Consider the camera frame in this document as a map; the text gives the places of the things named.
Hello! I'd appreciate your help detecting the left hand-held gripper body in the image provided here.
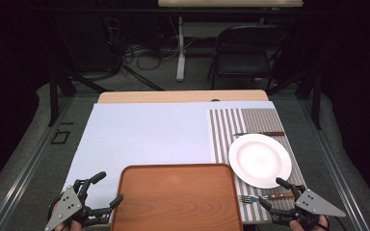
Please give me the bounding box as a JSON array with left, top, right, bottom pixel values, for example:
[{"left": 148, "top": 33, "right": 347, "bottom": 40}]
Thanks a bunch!
[{"left": 43, "top": 179, "right": 93, "bottom": 231}]

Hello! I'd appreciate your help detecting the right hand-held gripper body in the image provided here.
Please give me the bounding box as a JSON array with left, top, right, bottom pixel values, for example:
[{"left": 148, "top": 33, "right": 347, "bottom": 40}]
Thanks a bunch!
[{"left": 272, "top": 185, "right": 347, "bottom": 229}]

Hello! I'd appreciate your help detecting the fork with wooden handle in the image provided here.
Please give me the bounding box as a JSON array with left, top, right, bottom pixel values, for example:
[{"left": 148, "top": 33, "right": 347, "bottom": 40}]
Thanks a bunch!
[{"left": 238, "top": 192, "right": 296, "bottom": 205}]

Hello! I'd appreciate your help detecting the white round plate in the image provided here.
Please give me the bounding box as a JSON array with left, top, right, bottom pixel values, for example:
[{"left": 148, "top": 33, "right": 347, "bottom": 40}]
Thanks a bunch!
[{"left": 228, "top": 133, "right": 293, "bottom": 190}]

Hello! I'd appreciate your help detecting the knife with wooden handle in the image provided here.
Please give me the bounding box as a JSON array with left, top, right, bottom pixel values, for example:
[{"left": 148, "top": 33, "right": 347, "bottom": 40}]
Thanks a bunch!
[{"left": 232, "top": 130, "right": 286, "bottom": 138}]

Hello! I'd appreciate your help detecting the brown wooden tray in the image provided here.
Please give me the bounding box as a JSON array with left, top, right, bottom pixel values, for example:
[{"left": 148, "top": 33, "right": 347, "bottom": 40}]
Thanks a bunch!
[{"left": 110, "top": 163, "right": 244, "bottom": 231}]

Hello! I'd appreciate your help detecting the person's left hand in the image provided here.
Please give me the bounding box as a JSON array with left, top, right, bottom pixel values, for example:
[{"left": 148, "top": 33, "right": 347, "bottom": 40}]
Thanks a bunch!
[{"left": 53, "top": 219, "right": 84, "bottom": 231}]

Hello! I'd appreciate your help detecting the person's right hand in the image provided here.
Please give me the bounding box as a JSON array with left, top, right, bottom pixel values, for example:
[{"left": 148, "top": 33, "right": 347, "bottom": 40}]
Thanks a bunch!
[{"left": 289, "top": 216, "right": 330, "bottom": 231}]

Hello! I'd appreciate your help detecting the white board sheet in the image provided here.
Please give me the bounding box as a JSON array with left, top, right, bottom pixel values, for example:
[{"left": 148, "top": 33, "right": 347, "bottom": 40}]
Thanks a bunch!
[{"left": 62, "top": 100, "right": 276, "bottom": 224}]

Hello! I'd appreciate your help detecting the striped grey white placemat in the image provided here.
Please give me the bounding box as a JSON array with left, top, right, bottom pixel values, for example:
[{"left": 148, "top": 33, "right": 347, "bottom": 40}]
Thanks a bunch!
[{"left": 209, "top": 108, "right": 306, "bottom": 224}]

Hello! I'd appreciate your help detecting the black metal stand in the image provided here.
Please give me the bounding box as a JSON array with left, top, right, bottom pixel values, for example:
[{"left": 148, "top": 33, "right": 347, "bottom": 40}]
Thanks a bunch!
[
  {"left": 47, "top": 67, "right": 110, "bottom": 128},
  {"left": 266, "top": 67, "right": 323, "bottom": 131}
]

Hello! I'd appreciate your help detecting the black metal rod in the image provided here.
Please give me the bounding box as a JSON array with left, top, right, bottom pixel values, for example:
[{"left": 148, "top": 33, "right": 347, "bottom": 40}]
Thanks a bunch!
[{"left": 120, "top": 64, "right": 166, "bottom": 91}]

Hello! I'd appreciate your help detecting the black folding chair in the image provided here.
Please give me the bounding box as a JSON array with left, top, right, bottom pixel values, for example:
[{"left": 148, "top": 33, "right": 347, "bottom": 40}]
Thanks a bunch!
[{"left": 206, "top": 24, "right": 292, "bottom": 92}]

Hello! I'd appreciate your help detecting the white desk with metal leg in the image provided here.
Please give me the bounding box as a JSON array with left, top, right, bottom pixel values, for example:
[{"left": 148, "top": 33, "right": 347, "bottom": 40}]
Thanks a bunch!
[{"left": 157, "top": 0, "right": 304, "bottom": 83}]

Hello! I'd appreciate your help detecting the black cable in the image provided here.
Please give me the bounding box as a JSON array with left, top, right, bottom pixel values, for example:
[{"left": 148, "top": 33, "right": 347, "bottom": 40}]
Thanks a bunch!
[{"left": 47, "top": 193, "right": 64, "bottom": 225}]

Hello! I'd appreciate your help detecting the grey metal floor rail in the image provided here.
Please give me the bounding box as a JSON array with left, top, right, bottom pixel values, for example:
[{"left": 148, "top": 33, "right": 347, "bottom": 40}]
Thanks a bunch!
[
  {"left": 0, "top": 95, "right": 75, "bottom": 231},
  {"left": 297, "top": 95, "right": 370, "bottom": 231}
]

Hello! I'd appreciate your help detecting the tangle of floor cables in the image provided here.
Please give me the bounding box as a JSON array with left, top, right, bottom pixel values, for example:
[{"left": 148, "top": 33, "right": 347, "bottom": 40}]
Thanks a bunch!
[{"left": 104, "top": 15, "right": 197, "bottom": 85}]

